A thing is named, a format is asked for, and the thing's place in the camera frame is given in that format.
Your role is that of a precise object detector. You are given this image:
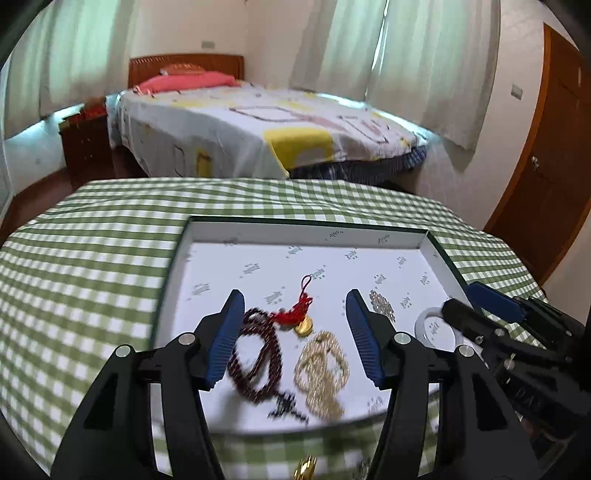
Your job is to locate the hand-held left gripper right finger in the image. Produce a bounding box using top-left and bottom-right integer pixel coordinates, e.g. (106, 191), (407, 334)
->
(344, 288), (541, 480)

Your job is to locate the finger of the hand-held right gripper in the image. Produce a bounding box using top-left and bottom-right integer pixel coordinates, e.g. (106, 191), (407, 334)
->
(441, 298), (509, 348)
(465, 281), (555, 329)

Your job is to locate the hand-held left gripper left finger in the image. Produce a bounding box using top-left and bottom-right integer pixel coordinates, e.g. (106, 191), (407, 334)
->
(53, 290), (245, 480)

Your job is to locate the small pinkish bead bracelet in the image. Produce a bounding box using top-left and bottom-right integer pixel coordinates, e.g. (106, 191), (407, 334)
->
(369, 289), (398, 322)

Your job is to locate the white bangle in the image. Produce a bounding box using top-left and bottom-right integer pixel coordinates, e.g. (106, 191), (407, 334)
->
(414, 307), (483, 354)

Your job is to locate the dark red bead bracelet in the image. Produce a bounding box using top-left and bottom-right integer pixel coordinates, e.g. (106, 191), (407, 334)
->
(226, 308), (310, 423)

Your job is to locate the red knot gold bell charm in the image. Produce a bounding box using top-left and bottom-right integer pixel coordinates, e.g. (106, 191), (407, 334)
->
(270, 274), (316, 338)

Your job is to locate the cream bead necklace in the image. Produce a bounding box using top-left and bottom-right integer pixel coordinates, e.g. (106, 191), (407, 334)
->
(293, 330), (350, 419)

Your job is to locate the green box with white lining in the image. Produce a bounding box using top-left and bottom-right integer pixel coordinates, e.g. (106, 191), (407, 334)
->
(148, 215), (477, 437)

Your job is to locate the red knot gold ingot charm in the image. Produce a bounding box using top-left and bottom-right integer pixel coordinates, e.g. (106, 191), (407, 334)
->
(293, 455), (320, 480)

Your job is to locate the brown wooden door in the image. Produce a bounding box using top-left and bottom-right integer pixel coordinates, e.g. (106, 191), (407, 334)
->
(482, 23), (591, 288)

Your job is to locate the green checked tablecloth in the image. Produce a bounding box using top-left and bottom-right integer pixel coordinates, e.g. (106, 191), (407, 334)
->
(0, 178), (550, 480)

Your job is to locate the bed with patterned sheet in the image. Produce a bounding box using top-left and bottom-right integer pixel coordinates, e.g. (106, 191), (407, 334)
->
(105, 54), (435, 188)

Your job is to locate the dark wooden nightstand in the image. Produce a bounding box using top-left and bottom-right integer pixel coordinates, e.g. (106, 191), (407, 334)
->
(58, 114), (114, 179)

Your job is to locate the white curtain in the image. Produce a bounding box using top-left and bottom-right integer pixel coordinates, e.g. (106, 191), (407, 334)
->
(4, 28), (61, 120)
(365, 0), (502, 151)
(295, 0), (389, 100)
(41, 0), (139, 108)

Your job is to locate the pink pillow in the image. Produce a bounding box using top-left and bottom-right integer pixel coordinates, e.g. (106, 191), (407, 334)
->
(135, 71), (242, 96)

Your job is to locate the glass sliding door wardrobe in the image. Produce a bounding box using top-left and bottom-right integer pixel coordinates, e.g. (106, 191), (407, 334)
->
(0, 60), (13, 224)

